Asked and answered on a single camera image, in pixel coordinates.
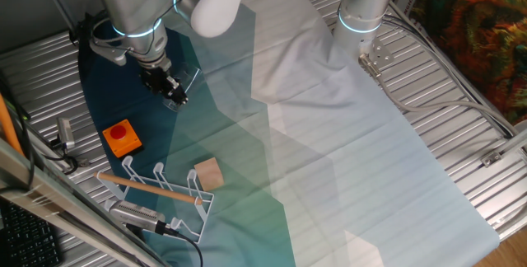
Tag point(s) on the small wooden block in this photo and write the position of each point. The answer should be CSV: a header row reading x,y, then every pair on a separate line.
x,y
210,174

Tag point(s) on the small camera on stand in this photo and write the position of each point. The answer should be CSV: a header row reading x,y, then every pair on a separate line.
x,y
66,133

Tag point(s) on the aluminium frame bar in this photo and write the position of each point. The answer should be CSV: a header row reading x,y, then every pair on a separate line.
x,y
49,213

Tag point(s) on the blue green white tablecloth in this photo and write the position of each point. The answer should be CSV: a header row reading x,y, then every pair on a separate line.
x,y
350,155

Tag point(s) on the black keyboard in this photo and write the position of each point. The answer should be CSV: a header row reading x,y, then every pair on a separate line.
x,y
24,238

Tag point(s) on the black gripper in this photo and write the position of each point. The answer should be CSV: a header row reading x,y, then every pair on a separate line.
x,y
156,78

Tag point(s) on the small metal bracket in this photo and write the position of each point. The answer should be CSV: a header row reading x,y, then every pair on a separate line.
x,y
492,158

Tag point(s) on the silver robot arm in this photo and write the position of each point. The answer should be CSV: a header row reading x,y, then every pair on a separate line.
x,y
127,7

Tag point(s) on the silver depth camera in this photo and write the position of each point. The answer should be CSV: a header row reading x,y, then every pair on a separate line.
x,y
133,215

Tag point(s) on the grey vertical pole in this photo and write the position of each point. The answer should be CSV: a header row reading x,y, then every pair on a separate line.
x,y
57,3

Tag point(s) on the orange stick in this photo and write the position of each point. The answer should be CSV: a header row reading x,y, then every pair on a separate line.
x,y
7,129

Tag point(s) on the orange box with red button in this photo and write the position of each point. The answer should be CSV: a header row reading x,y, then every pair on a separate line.
x,y
121,138

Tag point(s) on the metal base plate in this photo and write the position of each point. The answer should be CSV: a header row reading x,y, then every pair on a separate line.
x,y
381,52

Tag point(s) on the colourful patterned cloth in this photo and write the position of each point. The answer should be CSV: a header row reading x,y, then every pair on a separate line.
x,y
477,32

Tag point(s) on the wooden rod of rack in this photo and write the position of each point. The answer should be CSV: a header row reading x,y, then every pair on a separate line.
x,y
148,188

